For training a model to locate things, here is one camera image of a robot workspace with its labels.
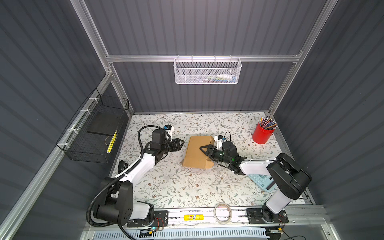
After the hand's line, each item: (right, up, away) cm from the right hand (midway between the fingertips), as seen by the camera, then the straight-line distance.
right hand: (202, 151), depth 86 cm
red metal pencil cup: (+39, +9, +11) cm, 41 cm away
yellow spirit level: (-5, -31, -13) cm, 34 cm away
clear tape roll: (+11, -32, -14) cm, 37 cm away
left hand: (-12, +5, +1) cm, 13 cm away
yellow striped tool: (-44, +7, -15) cm, 47 cm away
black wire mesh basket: (-56, +9, -14) cm, 59 cm away
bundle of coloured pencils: (+43, +17, +10) cm, 47 cm away
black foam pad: (-51, +16, -9) cm, 54 cm away
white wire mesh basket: (+6, +61, +38) cm, 72 cm away
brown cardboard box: (-5, -3, -1) cm, 6 cm away
